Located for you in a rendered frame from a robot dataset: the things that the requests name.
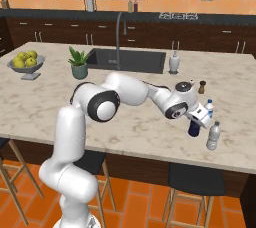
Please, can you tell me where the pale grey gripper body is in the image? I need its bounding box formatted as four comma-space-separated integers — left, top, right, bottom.
190, 103, 214, 131

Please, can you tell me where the blue labelled plastic bottle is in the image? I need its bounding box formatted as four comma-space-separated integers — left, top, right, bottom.
204, 98, 215, 120

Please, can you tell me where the dark blue glass bottle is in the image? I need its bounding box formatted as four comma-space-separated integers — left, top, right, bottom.
187, 120, 201, 138

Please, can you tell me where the clear plastic bottle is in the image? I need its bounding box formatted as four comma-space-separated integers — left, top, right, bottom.
205, 120, 222, 152

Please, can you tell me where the small brown glass bottle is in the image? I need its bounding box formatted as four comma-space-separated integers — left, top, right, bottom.
198, 80, 207, 95

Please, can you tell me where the black seat wooden stool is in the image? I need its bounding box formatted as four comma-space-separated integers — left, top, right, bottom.
0, 137, 45, 227
72, 150, 117, 228
161, 162, 228, 228

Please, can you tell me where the white soap dispenser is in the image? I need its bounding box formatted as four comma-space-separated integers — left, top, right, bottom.
168, 50, 181, 75

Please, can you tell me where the dark brown island base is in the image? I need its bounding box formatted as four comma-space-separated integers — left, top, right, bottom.
0, 137, 256, 200

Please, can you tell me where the dark grey sink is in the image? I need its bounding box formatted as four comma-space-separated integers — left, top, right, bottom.
86, 48, 167, 75

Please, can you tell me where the silver hob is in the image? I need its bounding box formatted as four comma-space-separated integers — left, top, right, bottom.
158, 11, 200, 20

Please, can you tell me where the dark grey tap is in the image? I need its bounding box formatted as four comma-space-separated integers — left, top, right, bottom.
115, 11, 128, 72

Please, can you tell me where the green plant in grey pot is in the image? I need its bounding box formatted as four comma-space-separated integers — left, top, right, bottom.
67, 45, 92, 81

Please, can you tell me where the grey jug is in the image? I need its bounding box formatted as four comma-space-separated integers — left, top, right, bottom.
82, 0, 97, 13

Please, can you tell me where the dark brown cupboard run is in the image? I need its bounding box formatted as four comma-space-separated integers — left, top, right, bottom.
0, 7, 256, 58

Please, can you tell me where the grey fruit bowl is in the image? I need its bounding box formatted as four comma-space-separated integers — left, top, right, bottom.
6, 54, 47, 82

